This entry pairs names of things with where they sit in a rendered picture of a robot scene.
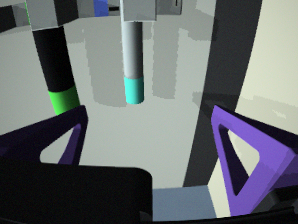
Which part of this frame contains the grey metal bar with teal end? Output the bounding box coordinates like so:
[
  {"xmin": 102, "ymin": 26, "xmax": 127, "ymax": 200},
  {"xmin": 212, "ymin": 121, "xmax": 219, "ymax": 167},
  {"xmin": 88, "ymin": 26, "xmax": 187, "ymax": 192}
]
[{"xmin": 120, "ymin": 0, "xmax": 144, "ymax": 104}]

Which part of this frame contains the light grey panel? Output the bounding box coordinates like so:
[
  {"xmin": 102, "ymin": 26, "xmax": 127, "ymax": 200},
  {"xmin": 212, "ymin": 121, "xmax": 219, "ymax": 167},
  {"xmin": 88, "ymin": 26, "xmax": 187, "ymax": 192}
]
[{"xmin": 0, "ymin": 0, "xmax": 263, "ymax": 189}]

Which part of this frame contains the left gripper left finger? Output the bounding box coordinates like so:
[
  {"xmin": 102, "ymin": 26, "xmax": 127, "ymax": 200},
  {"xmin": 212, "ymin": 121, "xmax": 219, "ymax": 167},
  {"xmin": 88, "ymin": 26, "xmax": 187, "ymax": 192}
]
[{"xmin": 0, "ymin": 105, "xmax": 88, "ymax": 165}]

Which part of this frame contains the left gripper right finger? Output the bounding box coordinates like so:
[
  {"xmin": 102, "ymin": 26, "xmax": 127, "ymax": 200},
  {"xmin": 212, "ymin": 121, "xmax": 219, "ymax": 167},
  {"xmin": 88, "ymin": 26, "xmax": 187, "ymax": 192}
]
[{"xmin": 211, "ymin": 105, "xmax": 298, "ymax": 216}]

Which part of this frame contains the black bar with green end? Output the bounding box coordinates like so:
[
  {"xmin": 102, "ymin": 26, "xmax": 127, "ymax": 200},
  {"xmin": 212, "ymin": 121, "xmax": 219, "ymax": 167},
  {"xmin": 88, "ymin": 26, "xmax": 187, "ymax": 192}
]
[{"xmin": 32, "ymin": 26, "xmax": 80, "ymax": 115}]

